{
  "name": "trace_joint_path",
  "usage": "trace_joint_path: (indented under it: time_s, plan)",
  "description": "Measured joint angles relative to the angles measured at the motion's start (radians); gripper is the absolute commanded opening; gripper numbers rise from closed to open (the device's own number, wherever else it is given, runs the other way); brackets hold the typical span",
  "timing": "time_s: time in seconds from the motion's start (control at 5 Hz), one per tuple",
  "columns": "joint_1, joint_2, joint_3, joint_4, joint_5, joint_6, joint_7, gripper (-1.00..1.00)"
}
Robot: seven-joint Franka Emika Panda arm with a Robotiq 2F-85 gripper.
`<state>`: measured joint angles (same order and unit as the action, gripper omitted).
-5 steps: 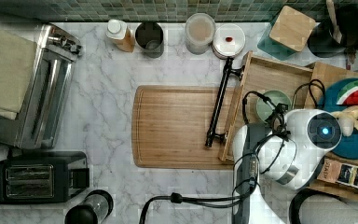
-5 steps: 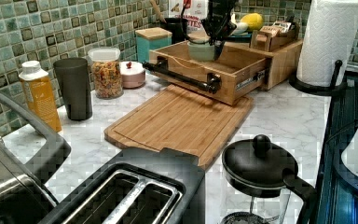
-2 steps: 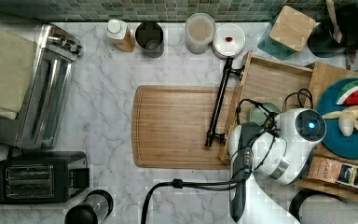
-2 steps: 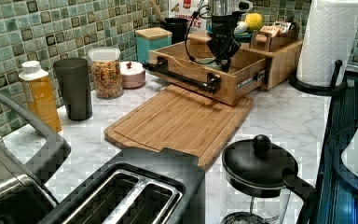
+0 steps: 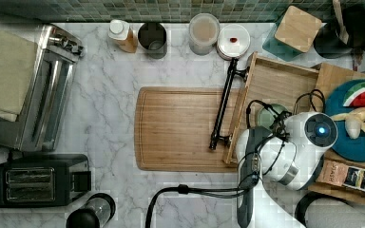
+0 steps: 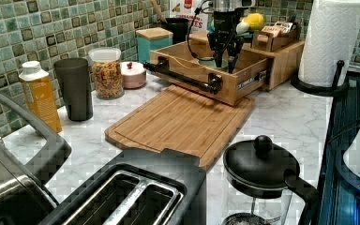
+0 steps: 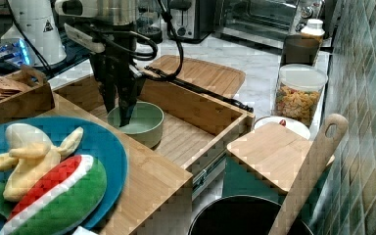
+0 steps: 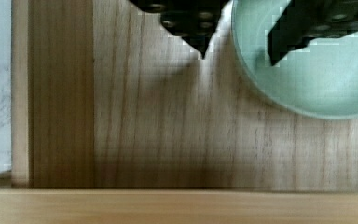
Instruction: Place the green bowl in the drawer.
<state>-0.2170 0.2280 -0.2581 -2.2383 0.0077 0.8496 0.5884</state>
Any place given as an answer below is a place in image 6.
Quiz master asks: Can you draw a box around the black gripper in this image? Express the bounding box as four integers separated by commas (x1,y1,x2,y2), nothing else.
207,8,243,74

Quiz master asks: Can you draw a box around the light green cup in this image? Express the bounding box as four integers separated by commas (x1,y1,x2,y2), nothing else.
198,60,228,69

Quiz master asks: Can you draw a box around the open wooden drawer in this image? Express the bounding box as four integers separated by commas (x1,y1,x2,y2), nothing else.
143,41,271,106

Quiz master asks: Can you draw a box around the wooden drawer cabinet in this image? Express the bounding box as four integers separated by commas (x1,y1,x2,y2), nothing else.
184,40,304,98

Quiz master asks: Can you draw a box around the toy garlic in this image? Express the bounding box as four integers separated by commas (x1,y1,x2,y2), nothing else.
236,22,250,35

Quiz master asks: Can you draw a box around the toy lemon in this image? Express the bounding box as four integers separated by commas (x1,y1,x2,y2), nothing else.
243,13,264,31

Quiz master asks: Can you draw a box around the wooden tea bag holder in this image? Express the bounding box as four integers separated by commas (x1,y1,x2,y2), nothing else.
251,22,301,53

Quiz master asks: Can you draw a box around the black utensil holder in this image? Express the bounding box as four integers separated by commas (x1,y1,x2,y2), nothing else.
161,18,188,44

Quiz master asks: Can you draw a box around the cereal box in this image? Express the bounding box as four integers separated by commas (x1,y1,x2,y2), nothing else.
169,0,208,33

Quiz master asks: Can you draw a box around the wooden spoon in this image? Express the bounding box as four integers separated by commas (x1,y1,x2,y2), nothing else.
149,0,168,23

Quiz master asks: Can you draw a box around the teal canister wooden lid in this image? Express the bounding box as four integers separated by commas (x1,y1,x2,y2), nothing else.
136,27,173,63

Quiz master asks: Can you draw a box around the bamboo cutting board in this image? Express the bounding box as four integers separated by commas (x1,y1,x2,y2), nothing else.
105,85,254,171

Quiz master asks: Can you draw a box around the pink lidded sugar bowl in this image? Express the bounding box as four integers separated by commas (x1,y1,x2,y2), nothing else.
121,61,146,89

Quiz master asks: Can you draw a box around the paper towel roll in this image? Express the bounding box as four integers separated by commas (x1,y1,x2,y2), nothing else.
298,0,360,87

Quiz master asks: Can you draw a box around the black paper towel stand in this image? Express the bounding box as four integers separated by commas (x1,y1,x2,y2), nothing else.
290,59,350,98

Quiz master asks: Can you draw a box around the clear cereal jar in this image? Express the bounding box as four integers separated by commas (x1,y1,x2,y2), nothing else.
88,47,124,99

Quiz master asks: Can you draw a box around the black french press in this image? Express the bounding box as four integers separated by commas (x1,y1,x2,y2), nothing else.
222,135,319,225

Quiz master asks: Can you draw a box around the dark grey tumbler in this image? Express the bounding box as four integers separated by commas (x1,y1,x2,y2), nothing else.
53,58,93,121

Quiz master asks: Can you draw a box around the black two-slot toaster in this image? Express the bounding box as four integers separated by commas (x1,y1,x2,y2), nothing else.
38,148,206,225

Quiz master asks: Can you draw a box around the orange juice bottle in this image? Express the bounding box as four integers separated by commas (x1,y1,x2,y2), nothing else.
19,61,62,133

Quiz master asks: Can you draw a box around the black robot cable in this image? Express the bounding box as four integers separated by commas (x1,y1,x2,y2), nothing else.
186,0,215,62

